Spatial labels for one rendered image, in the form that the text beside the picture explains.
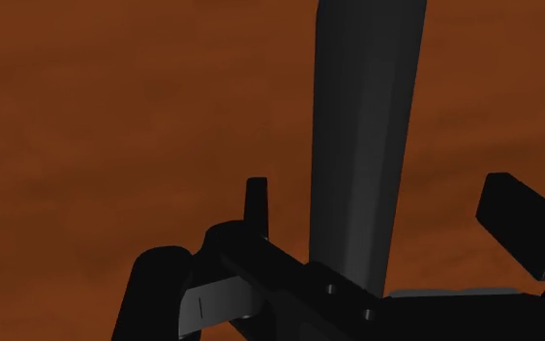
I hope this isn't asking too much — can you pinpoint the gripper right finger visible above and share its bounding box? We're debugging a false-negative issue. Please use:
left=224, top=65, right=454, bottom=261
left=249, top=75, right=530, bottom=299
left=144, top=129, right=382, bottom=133
left=474, top=171, right=545, bottom=299

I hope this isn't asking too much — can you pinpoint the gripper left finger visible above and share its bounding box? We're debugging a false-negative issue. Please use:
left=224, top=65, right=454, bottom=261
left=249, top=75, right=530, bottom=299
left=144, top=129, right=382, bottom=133
left=111, top=176, right=312, bottom=341

